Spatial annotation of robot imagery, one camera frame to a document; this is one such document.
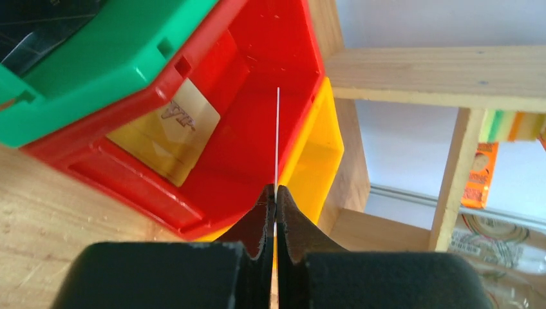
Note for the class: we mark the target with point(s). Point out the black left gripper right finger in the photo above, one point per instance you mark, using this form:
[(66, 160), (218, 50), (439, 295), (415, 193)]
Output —
[(316, 272)]

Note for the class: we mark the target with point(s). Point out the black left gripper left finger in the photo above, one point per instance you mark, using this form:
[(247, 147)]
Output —
[(233, 271)]

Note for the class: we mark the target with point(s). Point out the tan credit card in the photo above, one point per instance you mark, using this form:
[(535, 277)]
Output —
[(274, 296)]

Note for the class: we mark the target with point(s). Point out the tan card in red bin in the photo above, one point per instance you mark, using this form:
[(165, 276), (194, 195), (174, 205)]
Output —
[(171, 139)]

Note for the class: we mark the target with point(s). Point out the yellow plastic bin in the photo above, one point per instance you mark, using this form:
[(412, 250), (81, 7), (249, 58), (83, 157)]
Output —
[(315, 158)]

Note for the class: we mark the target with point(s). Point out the orange red snack box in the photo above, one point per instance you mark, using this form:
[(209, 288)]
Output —
[(480, 176)]

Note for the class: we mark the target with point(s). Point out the stack of sponges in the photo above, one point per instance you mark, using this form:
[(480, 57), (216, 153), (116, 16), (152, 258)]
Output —
[(510, 126)]

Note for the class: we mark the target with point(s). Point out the green plastic bin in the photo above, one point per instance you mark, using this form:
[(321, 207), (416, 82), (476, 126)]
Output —
[(119, 52)]

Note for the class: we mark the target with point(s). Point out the wooden shelf unit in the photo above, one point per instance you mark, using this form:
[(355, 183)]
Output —
[(471, 79)]

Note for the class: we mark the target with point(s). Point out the black item in green bin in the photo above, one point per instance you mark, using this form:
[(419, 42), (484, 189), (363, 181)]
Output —
[(31, 30)]

